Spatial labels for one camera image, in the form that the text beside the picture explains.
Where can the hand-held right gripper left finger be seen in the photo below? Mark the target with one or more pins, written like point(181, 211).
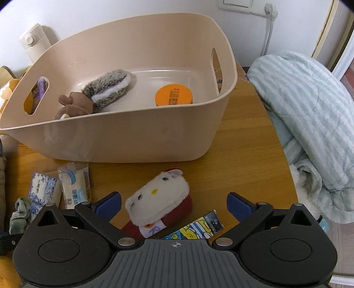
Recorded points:
point(109, 206)

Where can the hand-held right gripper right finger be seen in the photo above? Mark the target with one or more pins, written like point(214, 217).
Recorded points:
point(239, 206)

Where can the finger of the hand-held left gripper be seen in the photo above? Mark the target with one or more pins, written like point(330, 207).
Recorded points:
point(9, 245)

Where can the grey green sock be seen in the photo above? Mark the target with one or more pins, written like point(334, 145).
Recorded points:
point(20, 216)

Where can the clear bread packet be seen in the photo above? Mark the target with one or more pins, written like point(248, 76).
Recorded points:
point(73, 188)

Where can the white red cat plush toy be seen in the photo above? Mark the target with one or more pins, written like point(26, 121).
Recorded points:
point(157, 193)

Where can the blue yellow cartoon packet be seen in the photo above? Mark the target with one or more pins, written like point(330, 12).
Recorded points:
point(193, 227)

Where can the blue white tissue packet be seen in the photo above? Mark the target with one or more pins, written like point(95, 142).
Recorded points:
point(41, 191)

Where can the beige plastic tub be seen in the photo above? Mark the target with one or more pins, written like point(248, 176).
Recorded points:
point(124, 133)

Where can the white fleece blanket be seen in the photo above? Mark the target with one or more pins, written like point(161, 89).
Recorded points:
point(307, 188)

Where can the light blue striped blanket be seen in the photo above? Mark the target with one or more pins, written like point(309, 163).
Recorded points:
point(304, 110)

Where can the brown grey squirrel plush toy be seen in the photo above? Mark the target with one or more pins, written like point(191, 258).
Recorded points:
point(107, 85)

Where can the orange lidded jar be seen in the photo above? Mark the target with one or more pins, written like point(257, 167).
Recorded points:
point(172, 95)

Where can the purple printed packet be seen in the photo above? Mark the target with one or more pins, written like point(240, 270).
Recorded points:
point(38, 91)

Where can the orange plush toy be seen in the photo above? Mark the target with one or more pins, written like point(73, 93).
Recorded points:
point(8, 92)

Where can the white thermos bottle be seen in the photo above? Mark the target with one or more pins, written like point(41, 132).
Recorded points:
point(34, 41)

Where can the white power plug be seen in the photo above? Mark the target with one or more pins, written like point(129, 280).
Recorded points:
point(270, 11)

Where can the white door frame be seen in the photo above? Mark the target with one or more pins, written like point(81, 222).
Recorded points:
point(343, 55)

